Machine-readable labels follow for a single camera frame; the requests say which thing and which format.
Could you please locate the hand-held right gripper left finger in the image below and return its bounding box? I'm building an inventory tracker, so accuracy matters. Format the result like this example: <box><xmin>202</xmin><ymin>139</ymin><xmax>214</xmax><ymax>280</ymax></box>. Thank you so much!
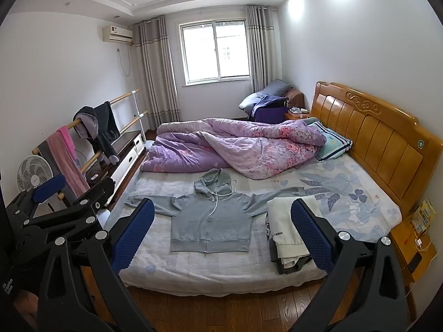
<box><xmin>36</xmin><ymin>198</ymin><xmax>156</xmax><ymax>332</ymax></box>

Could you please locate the dark hooded jacket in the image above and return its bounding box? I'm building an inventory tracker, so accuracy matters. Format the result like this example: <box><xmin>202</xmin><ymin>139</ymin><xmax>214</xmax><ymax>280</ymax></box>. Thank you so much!
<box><xmin>73</xmin><ymin>101</ymin><xmax>120</xmax><ymax>165</ymax></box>

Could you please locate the wooden headboard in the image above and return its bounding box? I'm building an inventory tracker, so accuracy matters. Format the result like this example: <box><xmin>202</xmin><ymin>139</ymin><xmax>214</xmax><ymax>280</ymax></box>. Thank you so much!
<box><xmin>310</xmin><ymin>81</ymin><xmax>436</xmax><ymax>211</ymax></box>

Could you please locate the window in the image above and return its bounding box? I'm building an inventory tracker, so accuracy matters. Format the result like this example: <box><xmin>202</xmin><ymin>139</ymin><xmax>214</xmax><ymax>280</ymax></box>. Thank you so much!
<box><xmin>178</xmin><ymin>20</ymin><xmax>251</xmax><ymax>84</ymax></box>

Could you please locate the yellow packet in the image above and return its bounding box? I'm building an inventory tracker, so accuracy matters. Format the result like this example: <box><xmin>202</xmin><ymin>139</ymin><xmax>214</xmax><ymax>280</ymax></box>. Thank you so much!
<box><xmin>410</xmin><ymin>199</ymin><xmax>437</xmax><ymax>234</ymax></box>

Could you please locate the black phone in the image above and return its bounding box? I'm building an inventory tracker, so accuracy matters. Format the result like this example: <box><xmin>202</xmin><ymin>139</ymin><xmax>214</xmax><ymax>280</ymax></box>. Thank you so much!
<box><xmin>406</xmin><ymin>252</ymin><xmax>423</xmax><ymax>273</ymax></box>

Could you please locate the wooden bar rack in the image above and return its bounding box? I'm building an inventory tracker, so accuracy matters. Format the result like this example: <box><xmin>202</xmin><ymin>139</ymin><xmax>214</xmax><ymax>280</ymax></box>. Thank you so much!
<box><xmin>31</xmin><ymin>89</ymin><xmax>149</xmax><ymax>201</ymax></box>

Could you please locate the dark purple blanket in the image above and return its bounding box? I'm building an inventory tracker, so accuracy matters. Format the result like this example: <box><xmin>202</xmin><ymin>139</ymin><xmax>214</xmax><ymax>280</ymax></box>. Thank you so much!
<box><xmin>251</xmin><ymin>97</ymin><xmax>288</xmax><ymax>123</ymax></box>

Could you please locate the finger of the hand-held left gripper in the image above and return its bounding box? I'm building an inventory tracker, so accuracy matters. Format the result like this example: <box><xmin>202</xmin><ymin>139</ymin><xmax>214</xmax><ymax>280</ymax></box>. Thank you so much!
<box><xmin>4</xmin><ymin>174</ymin><xmax>67</xmax><ymax>222</ymax></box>
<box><xmin>21</xmin><ymin>178</ymin><xmax>115</xmax><ymax>232</ymax></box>

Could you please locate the air conditioner power cord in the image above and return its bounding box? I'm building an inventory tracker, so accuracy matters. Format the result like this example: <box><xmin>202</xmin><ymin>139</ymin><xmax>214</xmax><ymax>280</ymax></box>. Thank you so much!
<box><xmin>116</xmin><ymin>43</ymin><xmax>132</xmax><ymax>76</ymax></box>

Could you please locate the pink towel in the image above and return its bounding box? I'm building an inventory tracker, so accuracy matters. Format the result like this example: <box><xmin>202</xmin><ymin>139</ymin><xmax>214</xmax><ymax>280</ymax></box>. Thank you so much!
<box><xmin>46</xmin><ymin>126</ymin><xmax>91</xmax><ymax>198</ymax></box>

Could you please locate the white standing fan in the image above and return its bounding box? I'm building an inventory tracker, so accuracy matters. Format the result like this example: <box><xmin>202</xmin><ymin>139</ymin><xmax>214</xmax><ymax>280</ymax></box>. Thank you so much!
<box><xmin>17</xmin><ymin>155</ymin><xmax>55</xmax><ymax>194</ymax></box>

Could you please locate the dark folded garment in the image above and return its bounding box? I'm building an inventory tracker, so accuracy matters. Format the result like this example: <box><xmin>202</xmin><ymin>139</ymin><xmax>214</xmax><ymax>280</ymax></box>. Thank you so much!
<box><xmin>270</xmin><ymin>238</ymin><xmax>312</xmax><ymax>276</ymax></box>

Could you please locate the white air conditioner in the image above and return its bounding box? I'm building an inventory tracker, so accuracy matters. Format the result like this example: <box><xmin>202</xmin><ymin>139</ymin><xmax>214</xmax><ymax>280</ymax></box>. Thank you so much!
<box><xmin>102</xmin><ymin>25</ymin><xmax>135</xmax><ymax>45</ymax></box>

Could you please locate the grey zip hoodie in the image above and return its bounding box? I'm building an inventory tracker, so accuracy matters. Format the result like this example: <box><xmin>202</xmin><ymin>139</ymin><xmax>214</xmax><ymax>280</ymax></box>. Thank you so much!
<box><xmin>125</xmin><ymin>168</ymin><xmax>307</xmax><ymax>254</ymax></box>

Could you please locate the purple floral quilt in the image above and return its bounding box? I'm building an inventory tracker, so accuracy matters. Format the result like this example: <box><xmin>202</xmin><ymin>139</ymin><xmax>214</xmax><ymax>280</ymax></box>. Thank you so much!
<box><xmin>140</xmin><ymin>118</ymin><xmax>328</xmax><ymax>180</ymax></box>

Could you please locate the grey striped curtain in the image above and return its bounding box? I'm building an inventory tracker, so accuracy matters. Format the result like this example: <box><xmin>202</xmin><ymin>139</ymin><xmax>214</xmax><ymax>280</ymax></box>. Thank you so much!
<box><xmin>133</xmin><ymin>15</ymin><xmax>182</xmax><ymax>128</ymax></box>
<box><xmin>245</xmin><ymin>4</ymin><xmax>277</xmax><ymax>92</ymax></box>

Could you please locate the brown chair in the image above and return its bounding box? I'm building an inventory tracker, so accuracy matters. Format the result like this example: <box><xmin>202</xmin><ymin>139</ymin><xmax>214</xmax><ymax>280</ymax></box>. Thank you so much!
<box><xmin>285</xmin><ymin>89</ymin><xmax>307</xmax><ymax>111</ymax></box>

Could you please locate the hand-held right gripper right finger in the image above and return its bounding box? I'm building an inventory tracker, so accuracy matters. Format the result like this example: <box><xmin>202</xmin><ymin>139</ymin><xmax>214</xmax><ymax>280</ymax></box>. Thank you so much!
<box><xmin>290</xmin><ymin>198</ymin><xmax>414</xmax><ymax>332</ymax></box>

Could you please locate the mattress with floral sheet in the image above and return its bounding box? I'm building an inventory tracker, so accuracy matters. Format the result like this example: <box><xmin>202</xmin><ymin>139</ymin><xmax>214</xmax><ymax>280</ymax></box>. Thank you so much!
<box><xmin>111</xmin><ymin>118</ymin><xmax>404</xmax><ymax>298</ymax></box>

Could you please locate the blue striped pillow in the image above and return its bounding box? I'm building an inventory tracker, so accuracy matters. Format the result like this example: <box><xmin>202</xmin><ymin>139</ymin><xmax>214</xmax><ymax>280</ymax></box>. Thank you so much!
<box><xmin>306</xmin><ymin>119</ymin><xmax>354</xmax><ymax>162</ymax></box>

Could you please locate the white low cabinet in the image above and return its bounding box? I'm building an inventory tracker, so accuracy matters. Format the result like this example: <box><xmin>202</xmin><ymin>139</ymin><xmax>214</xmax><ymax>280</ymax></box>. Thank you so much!
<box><xmin>86</xmin><ymin>129</ymin><xmax>146</xmax><ymax>194</ymax></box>

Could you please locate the stack of folded clothes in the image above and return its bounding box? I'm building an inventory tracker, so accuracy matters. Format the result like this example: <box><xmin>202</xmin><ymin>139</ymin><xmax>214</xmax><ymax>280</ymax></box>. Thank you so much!
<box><xmin>266</xmin><ymin>197</ymin><xmax>324</xmax><ymax>269</ymax></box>

